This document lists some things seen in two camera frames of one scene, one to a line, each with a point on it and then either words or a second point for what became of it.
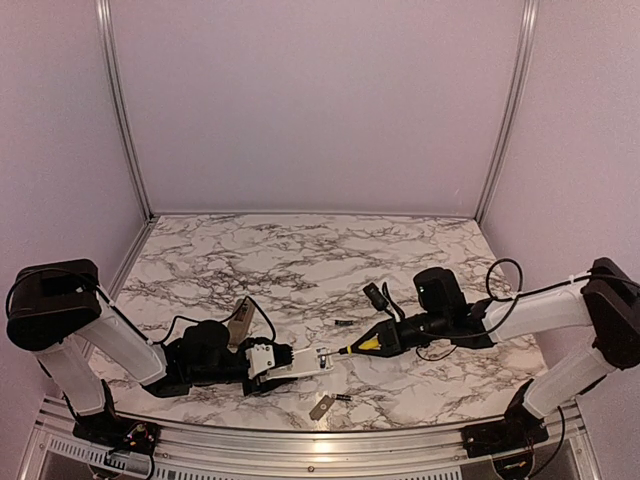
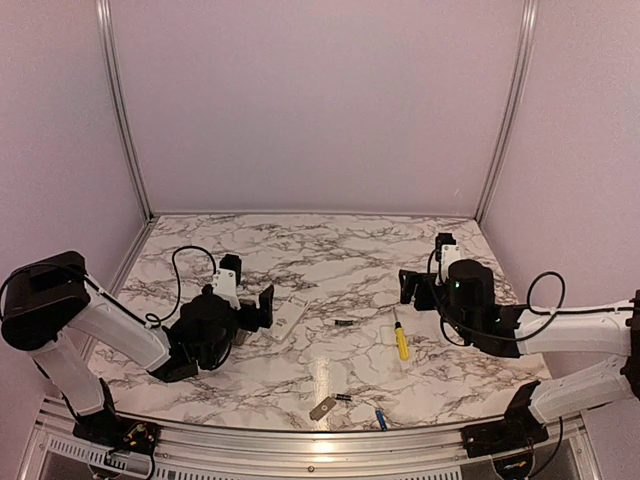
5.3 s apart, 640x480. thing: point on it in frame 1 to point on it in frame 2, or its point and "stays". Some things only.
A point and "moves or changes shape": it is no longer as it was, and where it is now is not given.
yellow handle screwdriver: (372, 344) moves or changes shape
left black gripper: (258, 387) to (265, 311)
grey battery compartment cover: (321, 408) stays
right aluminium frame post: (529, 17) stays
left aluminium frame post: (106, 20) stays
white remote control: (312, 360) to (286, 317)
